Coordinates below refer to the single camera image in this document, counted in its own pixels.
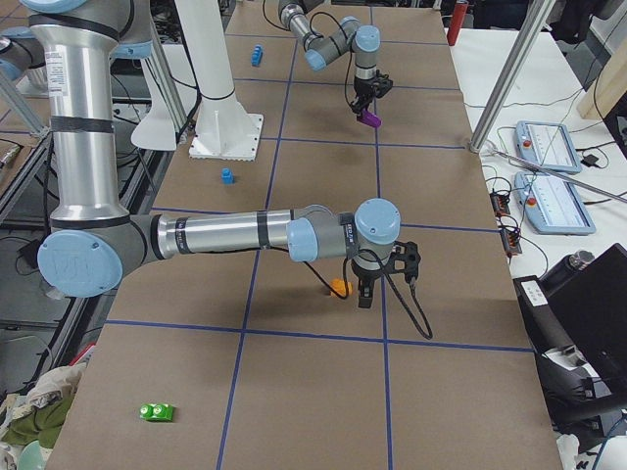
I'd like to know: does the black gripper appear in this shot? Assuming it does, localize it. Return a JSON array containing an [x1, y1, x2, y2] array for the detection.
[[352, 257, 389, 308], [352, 76, 376, 114]]

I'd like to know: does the purple trapezoid block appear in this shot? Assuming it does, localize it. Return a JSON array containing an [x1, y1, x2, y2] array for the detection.
[[358, 109, 382, 129]]

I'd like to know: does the orange trapezoid block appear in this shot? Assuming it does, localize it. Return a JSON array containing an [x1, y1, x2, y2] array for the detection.
[[329, 278, 353, 298]]

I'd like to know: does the long blue block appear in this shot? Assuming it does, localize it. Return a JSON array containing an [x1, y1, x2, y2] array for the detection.
[[251, 44, 264, 67]]

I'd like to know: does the red cylinder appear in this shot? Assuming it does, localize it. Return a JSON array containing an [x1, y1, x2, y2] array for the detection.
[[447, 0, 468, 47]]

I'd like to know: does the brown paper table mat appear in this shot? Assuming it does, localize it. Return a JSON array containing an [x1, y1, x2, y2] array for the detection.
[[46, 0, 564, 470]]

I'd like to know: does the small blue block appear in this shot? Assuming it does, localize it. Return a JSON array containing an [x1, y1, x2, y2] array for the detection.
[[220, 167, 235, 185]]

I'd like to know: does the reacher grabber stick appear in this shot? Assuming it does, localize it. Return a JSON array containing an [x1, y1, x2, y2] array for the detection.
[[488, 150, 627, 204]]

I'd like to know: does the far teach pendant tablet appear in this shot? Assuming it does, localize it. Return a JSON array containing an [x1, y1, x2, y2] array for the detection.
[[515, 120, 582, 174]]

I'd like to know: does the teach pendant tablet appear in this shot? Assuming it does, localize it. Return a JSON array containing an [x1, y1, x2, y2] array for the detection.
[[513, 171, 597, 236], [515, 120, 582, 174]]

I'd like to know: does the near teach pendant tablet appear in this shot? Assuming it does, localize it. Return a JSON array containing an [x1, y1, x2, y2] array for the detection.
[[513, 171, 597, 236]]

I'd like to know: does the black printer device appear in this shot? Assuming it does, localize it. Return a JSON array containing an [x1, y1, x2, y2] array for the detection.
[[513, 243, 626, 437]]

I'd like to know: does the green double stud block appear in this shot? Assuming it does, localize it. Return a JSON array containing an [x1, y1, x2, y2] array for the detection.
[[138, 402, 175, 422]]

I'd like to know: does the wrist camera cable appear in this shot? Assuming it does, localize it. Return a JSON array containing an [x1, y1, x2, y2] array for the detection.
[[311, 10, 363, 107], [381, 273, 435, 342]]

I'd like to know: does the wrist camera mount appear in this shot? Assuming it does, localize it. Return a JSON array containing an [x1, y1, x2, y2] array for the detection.
[[389, 241, 421, 285], [372, 70, 394, 99]]

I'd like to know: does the white pedestal column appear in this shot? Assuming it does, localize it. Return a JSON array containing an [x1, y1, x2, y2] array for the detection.
[[175, 0, 264, 161]]

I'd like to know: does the aluminium frame post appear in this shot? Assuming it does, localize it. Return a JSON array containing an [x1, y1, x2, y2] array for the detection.
[[469, 0, 556, 154]]

